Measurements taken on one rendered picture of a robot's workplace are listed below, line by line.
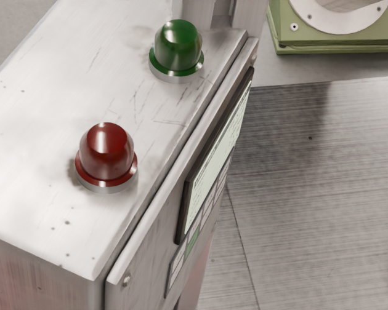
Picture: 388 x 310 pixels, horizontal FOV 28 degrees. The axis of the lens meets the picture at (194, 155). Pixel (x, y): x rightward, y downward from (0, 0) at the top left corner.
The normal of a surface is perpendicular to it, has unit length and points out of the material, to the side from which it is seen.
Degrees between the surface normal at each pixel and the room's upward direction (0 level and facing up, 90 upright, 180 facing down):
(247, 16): 90
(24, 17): 0
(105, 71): 0
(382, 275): 0
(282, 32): 41
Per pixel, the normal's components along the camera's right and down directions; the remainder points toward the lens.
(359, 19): 0.16, 0.06
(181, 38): 0.17, -0.39
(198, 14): 0.19, 0.79
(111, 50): 0.11, -0.61
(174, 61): -0.12, 0.78
